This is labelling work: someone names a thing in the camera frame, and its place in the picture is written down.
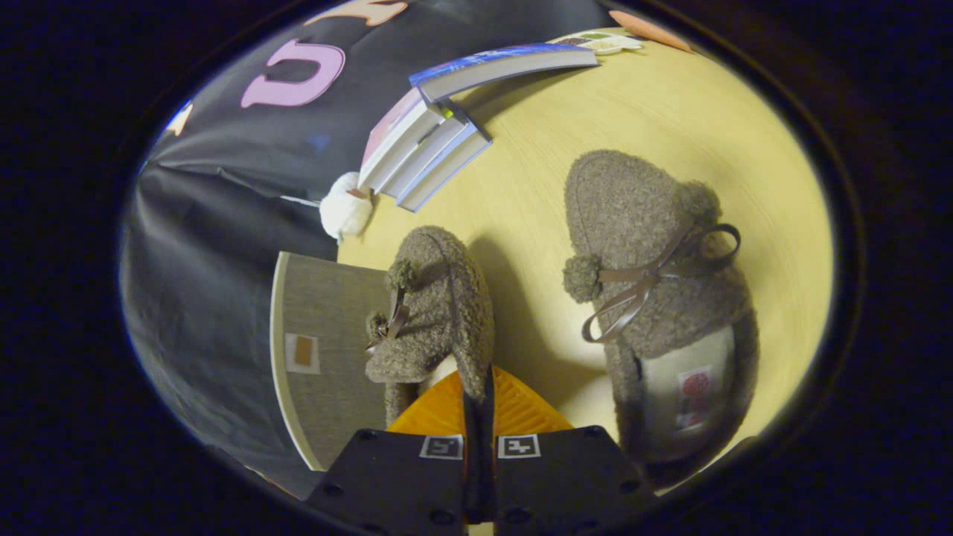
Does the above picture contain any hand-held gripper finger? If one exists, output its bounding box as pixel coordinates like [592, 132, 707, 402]
[480, 365, 661, 536]
[307, 368, 482, 536]

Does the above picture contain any brown fuzzy slipper shoe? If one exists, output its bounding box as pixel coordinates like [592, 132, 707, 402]
[562, 149, 762, 481]
[363, 226, 497, 429]

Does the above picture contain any grey fabric storage box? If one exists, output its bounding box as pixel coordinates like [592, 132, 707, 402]
[270, 252, 389, 472]

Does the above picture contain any white fluffy plush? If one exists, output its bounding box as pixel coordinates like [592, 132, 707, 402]
[319, 171, 374, 243]

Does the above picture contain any pale blue book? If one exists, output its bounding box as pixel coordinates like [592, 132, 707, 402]
[380, 112, 474, 202]
[397, 123, 493, 214]

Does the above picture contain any pink cover book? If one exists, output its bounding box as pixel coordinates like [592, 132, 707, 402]
[358, 88, 447, 194]

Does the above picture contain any black backdrop cloth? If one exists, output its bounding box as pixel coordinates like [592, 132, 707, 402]
[119, 0, 619, 500]

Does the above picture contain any blue cover book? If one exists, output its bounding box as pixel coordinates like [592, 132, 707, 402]
[408, 42, 601, 104]

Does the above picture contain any white compartment tray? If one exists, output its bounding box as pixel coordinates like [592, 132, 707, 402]
[551, 31, 643, 57]

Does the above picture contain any orange oval sponge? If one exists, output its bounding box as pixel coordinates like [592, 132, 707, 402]
[609, 9, 693, 54]

